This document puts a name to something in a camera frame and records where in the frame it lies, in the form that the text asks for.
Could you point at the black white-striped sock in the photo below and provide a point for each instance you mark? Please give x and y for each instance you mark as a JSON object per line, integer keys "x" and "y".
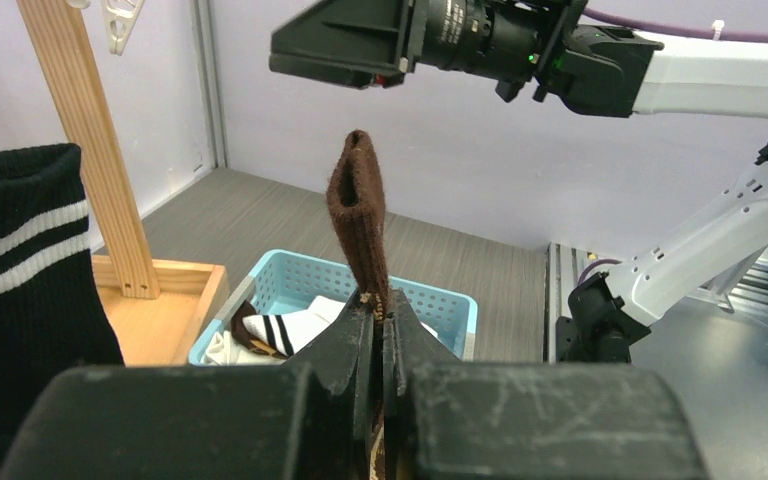
{"x": 51, "y": 316}

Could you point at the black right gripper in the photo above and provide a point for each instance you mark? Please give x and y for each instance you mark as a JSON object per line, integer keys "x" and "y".
{"x": 376, "y": 43}

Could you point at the wooden hanger stand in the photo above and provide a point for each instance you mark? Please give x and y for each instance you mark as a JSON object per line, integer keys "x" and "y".
{"x": 157, "y": 308}

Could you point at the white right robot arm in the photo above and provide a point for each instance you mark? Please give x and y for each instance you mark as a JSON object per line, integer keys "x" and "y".
{"x": 633, "y": 91}

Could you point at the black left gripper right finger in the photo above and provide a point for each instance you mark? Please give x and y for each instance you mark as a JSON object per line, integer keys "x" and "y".
{"x": 449, "y": 419}

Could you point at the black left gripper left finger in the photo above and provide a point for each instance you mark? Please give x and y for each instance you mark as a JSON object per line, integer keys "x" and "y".
{"x": 132, "y": 423}

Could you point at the white black-striped sock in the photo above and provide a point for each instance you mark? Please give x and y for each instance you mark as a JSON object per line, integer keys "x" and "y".
{"x": 280, "y": 336}

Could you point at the brown argyle sock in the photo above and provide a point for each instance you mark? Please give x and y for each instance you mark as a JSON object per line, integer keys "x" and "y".
{"x": 361, "y": 218}

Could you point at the light blue plastic basket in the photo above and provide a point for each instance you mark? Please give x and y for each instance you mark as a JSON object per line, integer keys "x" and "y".
{"x": 282, "y": 282}

